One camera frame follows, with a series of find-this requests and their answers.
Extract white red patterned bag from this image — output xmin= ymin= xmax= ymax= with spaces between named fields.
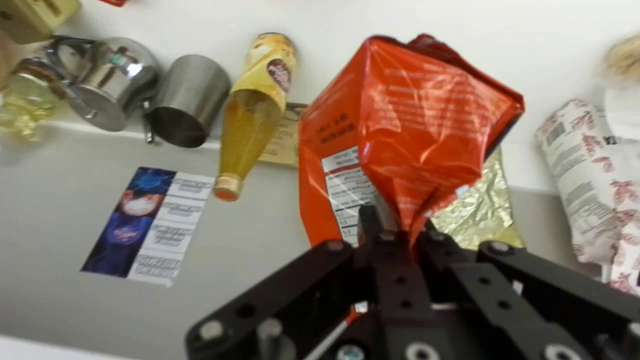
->
xmin=534 ymin=95 xmax=640 ymax=295

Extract blue and white flyer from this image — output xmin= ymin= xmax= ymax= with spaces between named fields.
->
xmin=80 ymin=164 xmax=218 ymax=289

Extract stainless steel cup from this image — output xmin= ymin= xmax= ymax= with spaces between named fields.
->
xmin=143 ymin=52 xmax=234 ymax=149

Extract tan printed card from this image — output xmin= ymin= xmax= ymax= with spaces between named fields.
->
xmin=254 ymin=100 xmax=310 ymax=169

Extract beige fibrous item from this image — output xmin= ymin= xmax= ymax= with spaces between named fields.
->
xmin=602 ymin=32 xmax=640 ymax=80

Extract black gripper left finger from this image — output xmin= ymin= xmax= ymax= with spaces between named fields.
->
xmin=185 ymin=201 xmax=439 ymax=360

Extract orange snack bag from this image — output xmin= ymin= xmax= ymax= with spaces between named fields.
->
xmin=297 ymin=32 xmax=529 ymax=250

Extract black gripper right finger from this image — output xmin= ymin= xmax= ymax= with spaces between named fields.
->
xmin=415 ymin=224 xmax=640 ymax=360

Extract metal measuring cups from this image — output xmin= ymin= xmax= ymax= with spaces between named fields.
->
xmin=45 ymin=33 xmax=162 ymax=134

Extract yellow liquid bottle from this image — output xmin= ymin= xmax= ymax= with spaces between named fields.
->
xmin=213 ymin=29 xmax=300 ymax=203

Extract white package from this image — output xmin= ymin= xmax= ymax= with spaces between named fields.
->
xmin=602 ymin=77 xmax=640 ymax=144

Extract gold foil bag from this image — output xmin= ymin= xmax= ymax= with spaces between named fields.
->
xmin=429 ymin=144 xmax=530 ymax=251

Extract glass jar yellow oil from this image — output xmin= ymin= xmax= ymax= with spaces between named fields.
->
xmin=0 ymin=54 xmax=71 ymax=146

